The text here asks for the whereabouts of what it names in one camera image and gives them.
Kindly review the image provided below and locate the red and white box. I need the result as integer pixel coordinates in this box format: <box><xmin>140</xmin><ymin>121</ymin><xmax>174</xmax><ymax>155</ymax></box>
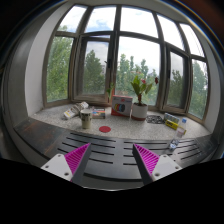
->
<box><xmin>111</xmin><ymin>95</ymin><xmax>132</xmax><ymax>117</ymax></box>

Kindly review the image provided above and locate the dark slatted radiator cover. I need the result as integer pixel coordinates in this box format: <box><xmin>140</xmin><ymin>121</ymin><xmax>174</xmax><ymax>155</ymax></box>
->
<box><xmin>14</xmin><ymin>118</ymin><xmax>217</xmax><ymax>181</ymax></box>

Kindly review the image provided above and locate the black patterned flat object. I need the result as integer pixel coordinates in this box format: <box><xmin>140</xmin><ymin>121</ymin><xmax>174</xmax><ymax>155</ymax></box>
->
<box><xmin>146</xmin><ymin>115</ymin><xmax>164</xmax><ymax>124</ymax></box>

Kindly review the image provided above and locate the yellow box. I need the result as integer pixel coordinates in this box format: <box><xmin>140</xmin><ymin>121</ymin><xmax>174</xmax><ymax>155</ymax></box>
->
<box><xmin>165</xmin><ymin>120</ymin><xmax>178</xmax><ymax>130</ymax></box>

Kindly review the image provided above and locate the white paper cup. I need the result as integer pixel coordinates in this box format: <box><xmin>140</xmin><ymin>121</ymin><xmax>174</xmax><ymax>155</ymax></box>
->
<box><xmin>80</xmin><ymin>109</ymin><xmax>92</xmax><ymax>129</ymax></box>

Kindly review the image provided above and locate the red round coaster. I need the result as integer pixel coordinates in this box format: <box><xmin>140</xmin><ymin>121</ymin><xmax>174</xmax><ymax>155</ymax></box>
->
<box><xmin>99</xmin><ymin>126</ymin><xmax>111</xmax><ymax>133</ymax></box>

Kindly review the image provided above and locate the light green pack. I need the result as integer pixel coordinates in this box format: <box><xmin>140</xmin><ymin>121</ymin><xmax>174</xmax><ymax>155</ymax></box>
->
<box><xmin>164</xmin><ymin>113</ymin><xmax>180</xmax><ymax>123</ymax></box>

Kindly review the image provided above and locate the green plant with red flowers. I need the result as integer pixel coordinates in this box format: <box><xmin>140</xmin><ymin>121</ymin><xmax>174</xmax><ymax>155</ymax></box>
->
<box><xmin>131</xmin><ymin>75</ymin><xmax>159</xmax><ymax>106</ymax></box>

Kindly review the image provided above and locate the clear plastic water bottle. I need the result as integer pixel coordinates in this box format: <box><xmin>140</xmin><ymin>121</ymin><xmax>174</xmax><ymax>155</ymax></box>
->
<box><xmin>169</xmin><ymin>118</ymin><xmax>187</xmax><ymax>151</ymax></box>

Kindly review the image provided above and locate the bay window frame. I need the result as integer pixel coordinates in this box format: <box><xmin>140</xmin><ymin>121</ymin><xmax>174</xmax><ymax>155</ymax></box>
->
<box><xmin>43</xmin><ymin>4</ymin><xmax>209</xmax><ymax>121</ymax></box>

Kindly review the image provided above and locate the white flower pot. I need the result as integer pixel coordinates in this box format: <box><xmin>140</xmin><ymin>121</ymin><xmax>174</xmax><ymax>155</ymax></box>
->
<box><xmin>131</xmin><ymin>103</ymin><xmax>148</xmax><ymax>121</ymax></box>

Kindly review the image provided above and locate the small colourful box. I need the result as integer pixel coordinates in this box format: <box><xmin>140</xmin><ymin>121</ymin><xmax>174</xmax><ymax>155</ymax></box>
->
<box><xmin>92</xmin><ymin>108</ymin><xmax>106</xmax><ymax>119</ymax></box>

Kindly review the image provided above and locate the rolled newspaper bundle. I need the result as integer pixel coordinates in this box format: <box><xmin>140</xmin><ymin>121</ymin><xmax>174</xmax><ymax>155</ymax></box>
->
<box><xmin>64</xmin><ymin>102</ymin><xmax>89</xmax><ymax>119</ymax></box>

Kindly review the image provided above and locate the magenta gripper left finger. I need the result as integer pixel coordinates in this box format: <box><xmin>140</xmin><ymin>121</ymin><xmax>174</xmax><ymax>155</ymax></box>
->
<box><xmin>42</xmin><ymin>143</ymin><xmax>91</xmax><ymax>185</ymax></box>

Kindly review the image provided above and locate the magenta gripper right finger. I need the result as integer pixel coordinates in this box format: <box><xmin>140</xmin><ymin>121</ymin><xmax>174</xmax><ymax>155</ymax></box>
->
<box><xmin>133</xmin><ymin>144</ymin><xmax>181</xmax><ymax>185</ymax></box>

